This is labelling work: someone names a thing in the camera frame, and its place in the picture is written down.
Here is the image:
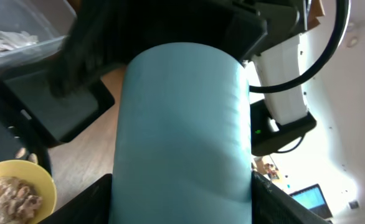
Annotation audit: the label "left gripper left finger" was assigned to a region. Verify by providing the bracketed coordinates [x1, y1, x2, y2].
[39, 174, 112, 224]

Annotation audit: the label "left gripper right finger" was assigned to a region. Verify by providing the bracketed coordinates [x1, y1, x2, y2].
[251, 172, 331, 224]

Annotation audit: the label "yellow bowl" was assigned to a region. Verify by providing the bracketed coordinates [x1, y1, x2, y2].
[0, 160, 57, 224]

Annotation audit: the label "blue plastic cup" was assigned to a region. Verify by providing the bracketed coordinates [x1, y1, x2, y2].
[109, 42, 252, 224]

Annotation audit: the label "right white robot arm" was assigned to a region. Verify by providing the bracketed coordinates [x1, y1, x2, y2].
[47, 0, 351, 157]

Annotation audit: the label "laptop in background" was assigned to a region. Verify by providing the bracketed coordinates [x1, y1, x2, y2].
[290, 184, 333, 219]

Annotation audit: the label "peanut on tray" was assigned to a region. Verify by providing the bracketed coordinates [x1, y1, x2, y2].
[15, 147, 26, 159]
[27, 153, 39, 164]

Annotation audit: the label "food scraps in bowl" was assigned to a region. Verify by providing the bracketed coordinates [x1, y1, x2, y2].
[0, 177, 43, 224]

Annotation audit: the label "black rectangular bin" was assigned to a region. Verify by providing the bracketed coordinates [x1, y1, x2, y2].
[0, 67, 115, 147]

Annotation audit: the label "round black tray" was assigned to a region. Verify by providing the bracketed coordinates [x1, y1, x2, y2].
[0, 100, 52, 173]

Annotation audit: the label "clear plastic bin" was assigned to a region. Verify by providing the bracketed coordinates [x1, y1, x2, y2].
[0, 0, 76, 71]

